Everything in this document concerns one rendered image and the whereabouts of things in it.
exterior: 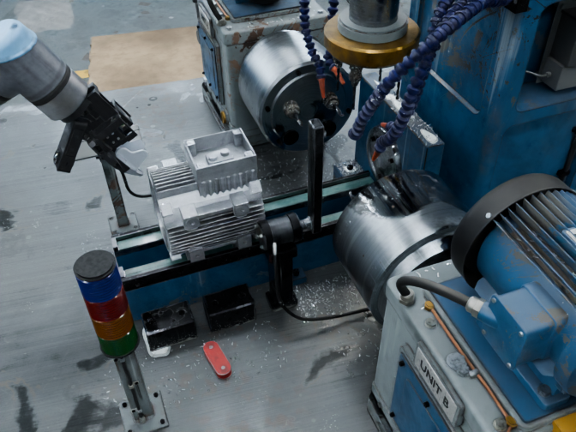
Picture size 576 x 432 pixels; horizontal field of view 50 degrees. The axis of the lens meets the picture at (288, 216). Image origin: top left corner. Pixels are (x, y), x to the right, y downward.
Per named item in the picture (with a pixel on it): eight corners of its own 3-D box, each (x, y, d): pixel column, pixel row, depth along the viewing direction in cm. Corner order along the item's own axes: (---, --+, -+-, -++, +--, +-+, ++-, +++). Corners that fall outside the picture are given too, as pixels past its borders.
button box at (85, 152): (141, 147, 146) (136, 124, 145) (143, 146, 139) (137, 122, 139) (67, 163, 142) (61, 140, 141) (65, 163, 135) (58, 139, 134)
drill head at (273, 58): (306, 80, 184) (306, -3, 168) (359, 148, 159) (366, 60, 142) (225, 97, 178) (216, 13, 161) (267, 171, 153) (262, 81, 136)
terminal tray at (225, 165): (243, 154, 132) (240, 126, 127) (259, 184, 124) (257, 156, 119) (187, 168, 129) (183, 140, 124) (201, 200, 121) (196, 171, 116)
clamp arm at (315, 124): (318, 221, 128) (321, 117, 110) (324, 231, 125) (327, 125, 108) (303, 226, 127) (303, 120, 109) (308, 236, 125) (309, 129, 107)
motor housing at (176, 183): (241, 197, 145) (235, 129, 132) (268, 252, 132) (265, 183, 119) (156, 219, 140) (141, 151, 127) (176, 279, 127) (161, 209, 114)
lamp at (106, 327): (129, 306, 102) (124, 287, 99) (136, 333, 98) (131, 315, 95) (93, 316, 100) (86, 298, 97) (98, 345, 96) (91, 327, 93)
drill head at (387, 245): (417, 223, 138) (434, 129, 122) (533, 371, 110) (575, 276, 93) (313, 253, 132) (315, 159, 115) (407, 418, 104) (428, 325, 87)
